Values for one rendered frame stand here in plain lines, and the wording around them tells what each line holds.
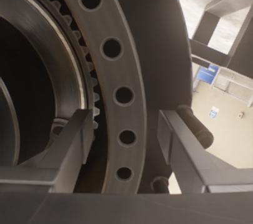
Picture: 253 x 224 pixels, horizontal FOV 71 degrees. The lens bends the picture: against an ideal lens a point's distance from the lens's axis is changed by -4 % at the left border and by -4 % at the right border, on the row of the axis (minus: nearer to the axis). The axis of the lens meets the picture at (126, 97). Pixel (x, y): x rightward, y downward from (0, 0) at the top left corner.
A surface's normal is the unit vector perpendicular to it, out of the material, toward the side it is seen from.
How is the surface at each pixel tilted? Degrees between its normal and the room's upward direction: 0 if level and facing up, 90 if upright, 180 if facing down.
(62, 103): 90
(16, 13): 90
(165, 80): 90
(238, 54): 90
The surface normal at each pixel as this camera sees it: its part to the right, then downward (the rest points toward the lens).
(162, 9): 0.02, 0.29
